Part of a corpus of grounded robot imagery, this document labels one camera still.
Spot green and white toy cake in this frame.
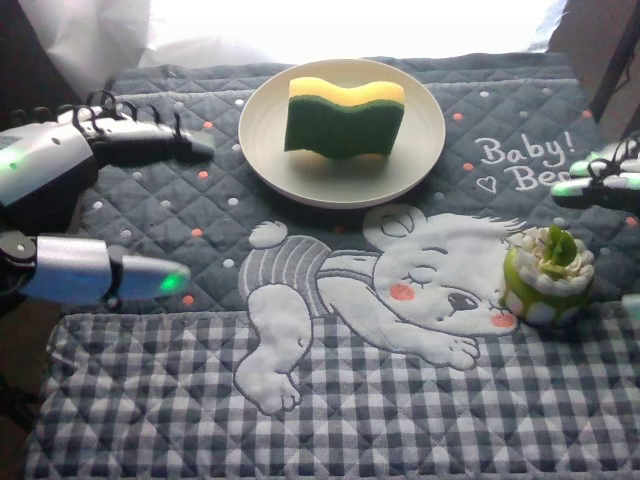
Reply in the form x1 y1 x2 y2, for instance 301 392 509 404
499 224 597 329

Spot grey quilt with bear print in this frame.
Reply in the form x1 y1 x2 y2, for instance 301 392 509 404
24 49 640 480

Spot black slanted pole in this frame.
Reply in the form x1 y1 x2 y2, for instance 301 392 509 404
593 0 640 119

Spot white backdrop cloth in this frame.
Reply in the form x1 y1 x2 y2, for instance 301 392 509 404
47 0 281 104

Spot white round plate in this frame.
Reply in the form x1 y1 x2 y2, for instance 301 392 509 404
237 58 447 210

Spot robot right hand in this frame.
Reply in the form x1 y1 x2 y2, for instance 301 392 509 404
0 89 216 309

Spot yellow and green sponge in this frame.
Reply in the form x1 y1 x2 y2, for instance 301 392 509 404
283 75 406 164

